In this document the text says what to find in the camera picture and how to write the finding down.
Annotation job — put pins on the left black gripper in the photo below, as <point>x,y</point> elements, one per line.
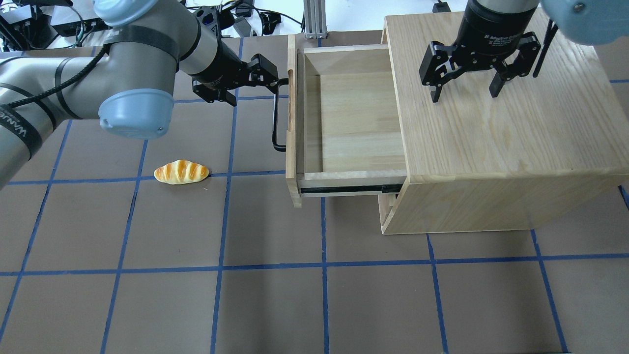
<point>222,66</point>

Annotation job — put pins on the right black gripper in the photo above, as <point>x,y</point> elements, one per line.
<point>490,30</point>

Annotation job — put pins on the black metal drawer handle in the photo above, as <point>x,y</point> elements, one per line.
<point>276,96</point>

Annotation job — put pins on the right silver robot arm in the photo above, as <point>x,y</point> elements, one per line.
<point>586,22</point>

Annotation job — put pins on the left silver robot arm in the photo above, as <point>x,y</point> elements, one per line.
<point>128,85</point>

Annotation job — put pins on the light wooden drawer cabinet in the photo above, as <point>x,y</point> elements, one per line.
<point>477,163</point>

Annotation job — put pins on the toy bread roll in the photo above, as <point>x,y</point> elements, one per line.
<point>181,172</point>

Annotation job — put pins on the aluminium frame post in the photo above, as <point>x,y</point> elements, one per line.
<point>314,19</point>

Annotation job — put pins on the black drawer slide rail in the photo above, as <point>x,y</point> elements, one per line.
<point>377,188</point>

